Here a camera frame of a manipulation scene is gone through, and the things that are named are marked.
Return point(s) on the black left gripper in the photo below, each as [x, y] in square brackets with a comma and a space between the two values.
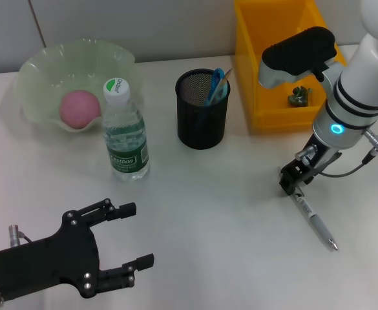
[46, 260]

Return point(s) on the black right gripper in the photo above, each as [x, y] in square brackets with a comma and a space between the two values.
[314, 161]

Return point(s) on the silver ballpoint pen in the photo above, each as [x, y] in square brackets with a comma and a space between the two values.
[311, 214]

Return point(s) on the clear water bottle green label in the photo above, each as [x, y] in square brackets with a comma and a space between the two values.
[125, 135]

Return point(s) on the blue scissors with sheath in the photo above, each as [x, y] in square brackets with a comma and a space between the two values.
[215, 84]

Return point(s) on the clear plastic ruler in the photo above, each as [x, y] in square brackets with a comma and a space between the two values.
[226, 76]

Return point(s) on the pink peach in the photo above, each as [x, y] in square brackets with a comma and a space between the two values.
[79, 109]

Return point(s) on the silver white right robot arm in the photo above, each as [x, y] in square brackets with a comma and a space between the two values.
[353, 97]

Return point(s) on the black mesh pen holder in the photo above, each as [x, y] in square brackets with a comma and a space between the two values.
[201, 126]

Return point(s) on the yellow plastic bin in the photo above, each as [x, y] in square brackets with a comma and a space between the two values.
[250, 48]

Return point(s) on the pale green wavy glass bowl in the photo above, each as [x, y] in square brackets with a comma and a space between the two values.
[46, 74]

